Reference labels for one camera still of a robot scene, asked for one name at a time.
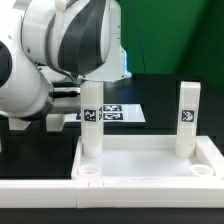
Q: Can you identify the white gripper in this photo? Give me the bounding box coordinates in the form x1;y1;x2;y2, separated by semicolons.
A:
50;87;81;114

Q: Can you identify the white desk tabletop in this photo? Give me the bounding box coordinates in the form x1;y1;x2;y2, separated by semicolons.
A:
71;135;224;180

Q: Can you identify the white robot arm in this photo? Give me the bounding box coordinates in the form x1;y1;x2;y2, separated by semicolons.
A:
0;0;131;121

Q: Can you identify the fiducial marker sheet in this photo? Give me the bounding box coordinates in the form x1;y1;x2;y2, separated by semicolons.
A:
65;104;145;123

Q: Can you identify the white L-shaped wall fence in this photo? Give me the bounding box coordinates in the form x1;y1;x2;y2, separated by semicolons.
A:
0;178;224;208

